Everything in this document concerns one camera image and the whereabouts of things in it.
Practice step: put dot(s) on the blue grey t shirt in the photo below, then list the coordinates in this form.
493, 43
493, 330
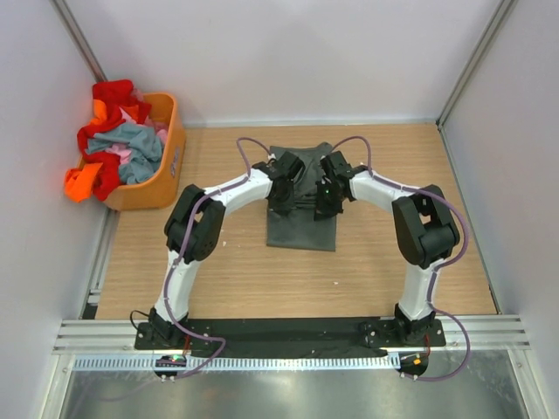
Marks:
146, 150

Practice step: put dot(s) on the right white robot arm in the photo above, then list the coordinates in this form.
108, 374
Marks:
425, 230

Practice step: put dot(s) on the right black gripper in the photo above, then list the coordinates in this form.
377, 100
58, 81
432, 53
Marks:
323, 210

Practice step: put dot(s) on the pink t shirt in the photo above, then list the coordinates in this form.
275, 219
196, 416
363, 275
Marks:
123, 151

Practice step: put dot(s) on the aluminium rail frame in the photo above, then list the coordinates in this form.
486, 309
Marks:
92, 336

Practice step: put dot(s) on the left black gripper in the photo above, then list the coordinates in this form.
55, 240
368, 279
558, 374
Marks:
283, 208

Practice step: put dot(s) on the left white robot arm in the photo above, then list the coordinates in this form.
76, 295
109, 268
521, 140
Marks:
192, 233

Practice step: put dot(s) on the slotted cable duct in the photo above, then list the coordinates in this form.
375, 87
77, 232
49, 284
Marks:
167, 363

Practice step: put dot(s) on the red t shirt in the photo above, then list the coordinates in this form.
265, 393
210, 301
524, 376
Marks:
115, 94

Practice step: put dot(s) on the dark grey t shirt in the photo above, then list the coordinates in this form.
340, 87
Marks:
297, 229

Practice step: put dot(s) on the orange plastic basket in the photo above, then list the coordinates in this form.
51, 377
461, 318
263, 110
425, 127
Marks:
160, 190

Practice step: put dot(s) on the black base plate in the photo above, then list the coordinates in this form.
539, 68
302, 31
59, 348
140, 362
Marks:
349, 337

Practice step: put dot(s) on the orange t shirt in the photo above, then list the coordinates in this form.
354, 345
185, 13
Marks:
80, 182

